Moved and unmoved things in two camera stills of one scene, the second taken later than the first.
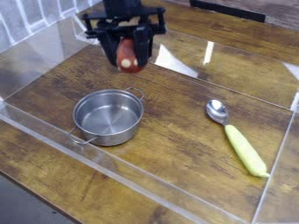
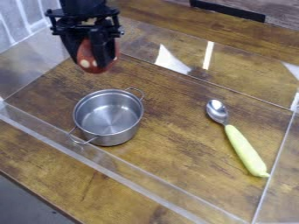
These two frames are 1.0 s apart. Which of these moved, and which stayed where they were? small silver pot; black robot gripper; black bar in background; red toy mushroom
Moved: red toy mushroom; black robot gripper
Stayed: small silver pot; black bar in background
